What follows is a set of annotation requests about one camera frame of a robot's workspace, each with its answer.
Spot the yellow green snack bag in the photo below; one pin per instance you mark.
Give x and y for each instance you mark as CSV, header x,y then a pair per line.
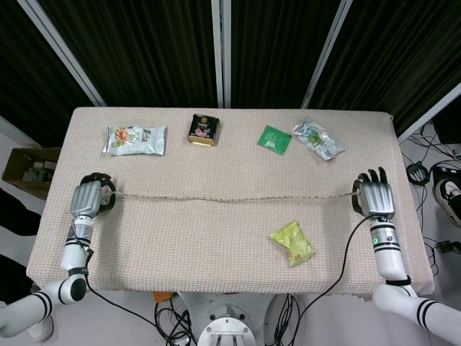
x,y
293,243

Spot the beige waffle tablecloth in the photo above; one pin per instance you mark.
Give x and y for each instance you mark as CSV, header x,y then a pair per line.
x,y
201,234

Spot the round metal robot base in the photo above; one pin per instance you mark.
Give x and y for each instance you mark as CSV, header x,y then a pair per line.
x,y
227,329

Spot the brown cardboard box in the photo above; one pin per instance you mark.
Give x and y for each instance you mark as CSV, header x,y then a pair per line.
x,y
25,173

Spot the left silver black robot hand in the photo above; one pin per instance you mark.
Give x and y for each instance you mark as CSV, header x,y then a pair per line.
x,y
84,200

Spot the grey aluminium frame post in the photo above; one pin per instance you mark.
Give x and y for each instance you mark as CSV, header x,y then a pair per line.
x,y
221,54
326,54
63,50
428,113

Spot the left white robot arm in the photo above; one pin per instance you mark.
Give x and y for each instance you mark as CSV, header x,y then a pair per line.
x,y
73,252

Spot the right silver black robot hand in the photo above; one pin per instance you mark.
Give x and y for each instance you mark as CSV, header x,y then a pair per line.
x,y
376,198

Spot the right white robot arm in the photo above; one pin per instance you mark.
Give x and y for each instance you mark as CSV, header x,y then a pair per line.
x,y
389,252

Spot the crumpled white green snack bag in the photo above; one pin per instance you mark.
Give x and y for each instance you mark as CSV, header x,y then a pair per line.
x,y
318,140

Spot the black power adapter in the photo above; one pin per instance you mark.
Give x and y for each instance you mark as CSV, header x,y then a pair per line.
x,y
446,247

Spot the small orange object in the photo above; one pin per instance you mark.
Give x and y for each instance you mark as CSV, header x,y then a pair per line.
x,y
162,296

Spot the green square packet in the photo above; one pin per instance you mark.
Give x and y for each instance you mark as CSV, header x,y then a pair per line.
x,y
274,138

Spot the black white sneaker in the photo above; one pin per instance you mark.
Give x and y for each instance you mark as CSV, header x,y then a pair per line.
x,y
448,196

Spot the black curtain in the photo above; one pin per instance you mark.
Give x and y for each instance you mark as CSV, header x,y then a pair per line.
x,y
155,50

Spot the black gold luncheon meat can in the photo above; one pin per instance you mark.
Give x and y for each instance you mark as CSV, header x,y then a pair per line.
x,y
202,130

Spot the white peanut snack bag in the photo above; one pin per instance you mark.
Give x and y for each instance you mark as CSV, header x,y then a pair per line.
x,y
135,140

